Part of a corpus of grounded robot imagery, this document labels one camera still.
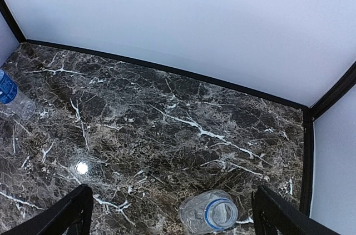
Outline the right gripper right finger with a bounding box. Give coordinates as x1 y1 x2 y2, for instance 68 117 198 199
251 186 334 235

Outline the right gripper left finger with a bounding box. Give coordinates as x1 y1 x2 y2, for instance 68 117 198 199
4 184 93 235

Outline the Pepsi bottle blue label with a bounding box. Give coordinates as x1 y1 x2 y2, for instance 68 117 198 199
178 189 238 234

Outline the Pocari Sweat bottle blue label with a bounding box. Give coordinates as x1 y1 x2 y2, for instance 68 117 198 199
0 68 36 121

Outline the right black frame post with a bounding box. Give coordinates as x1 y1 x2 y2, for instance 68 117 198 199
299 64 355 216

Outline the black frame post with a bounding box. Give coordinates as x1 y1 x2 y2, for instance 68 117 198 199
0 0 27 43
299 64 355 216

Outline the left black frame post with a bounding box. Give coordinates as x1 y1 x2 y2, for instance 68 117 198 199
0 0 27 43

